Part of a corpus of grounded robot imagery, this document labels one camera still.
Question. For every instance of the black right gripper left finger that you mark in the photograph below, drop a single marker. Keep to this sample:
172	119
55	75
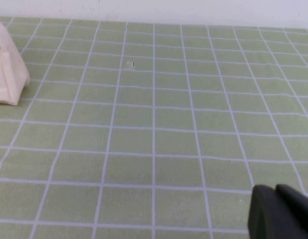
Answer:
270	216

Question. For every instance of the cream fabric pencil case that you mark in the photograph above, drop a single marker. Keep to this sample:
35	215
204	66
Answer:
7	69

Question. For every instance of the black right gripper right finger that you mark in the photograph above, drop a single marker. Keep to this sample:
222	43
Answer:
295	196

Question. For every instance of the green grid table mat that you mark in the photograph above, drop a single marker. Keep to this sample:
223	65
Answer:
153	124

